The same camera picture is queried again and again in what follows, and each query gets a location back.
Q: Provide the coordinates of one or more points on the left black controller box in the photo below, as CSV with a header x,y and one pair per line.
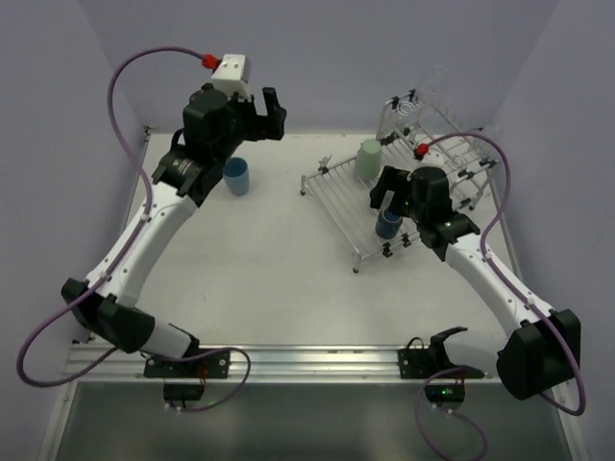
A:
x,y
181,394

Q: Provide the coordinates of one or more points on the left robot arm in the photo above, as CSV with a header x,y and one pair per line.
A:
x,y
104,302

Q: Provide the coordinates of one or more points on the metal wire dish rack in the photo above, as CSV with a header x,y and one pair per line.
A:
x,y
404,124

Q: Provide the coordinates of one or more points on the light blue plastic cup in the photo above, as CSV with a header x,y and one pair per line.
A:
x,y
236,176

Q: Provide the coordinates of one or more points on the dark blue ceramic cup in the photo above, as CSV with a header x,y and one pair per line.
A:
x,y
388,224

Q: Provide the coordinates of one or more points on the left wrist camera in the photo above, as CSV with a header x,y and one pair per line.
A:
x,y
232,76

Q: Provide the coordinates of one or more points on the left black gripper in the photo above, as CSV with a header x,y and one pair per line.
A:
x,y
259,120

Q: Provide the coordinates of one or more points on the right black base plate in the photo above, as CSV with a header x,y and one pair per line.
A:
x,y
418,361

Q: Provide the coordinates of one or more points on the right black controller box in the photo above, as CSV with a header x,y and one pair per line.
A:
x,y
449,395

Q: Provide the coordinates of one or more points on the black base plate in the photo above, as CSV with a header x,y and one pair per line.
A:
x,y
418,361
215,365

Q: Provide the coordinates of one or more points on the clear glass on rack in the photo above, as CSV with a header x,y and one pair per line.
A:
x,y
490,137
433,86

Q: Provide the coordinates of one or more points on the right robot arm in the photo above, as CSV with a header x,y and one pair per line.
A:
x,y
541,346

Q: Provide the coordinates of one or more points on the aluminium mounting rail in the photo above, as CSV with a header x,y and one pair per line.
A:
x,y
277,364

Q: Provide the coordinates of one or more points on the clear glass on rack right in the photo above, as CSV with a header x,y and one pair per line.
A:
x,y
490,137

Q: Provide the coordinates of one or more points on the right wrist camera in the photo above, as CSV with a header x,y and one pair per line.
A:
x,y
428,156

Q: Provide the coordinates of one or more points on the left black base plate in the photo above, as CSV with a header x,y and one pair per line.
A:
x,y
215,365

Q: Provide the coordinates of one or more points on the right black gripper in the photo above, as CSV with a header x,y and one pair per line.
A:
x,y
397,182

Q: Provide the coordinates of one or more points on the light green plastic cup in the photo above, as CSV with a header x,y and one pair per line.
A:
x,y
368,160

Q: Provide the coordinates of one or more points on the black controller box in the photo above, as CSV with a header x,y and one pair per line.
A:
x,y
449,395
181,394

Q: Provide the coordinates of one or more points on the clear glass on rack top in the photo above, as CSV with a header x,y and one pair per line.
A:
x,y
433,86

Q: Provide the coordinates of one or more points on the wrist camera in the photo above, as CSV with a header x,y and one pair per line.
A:
x,y
428,156
232,76

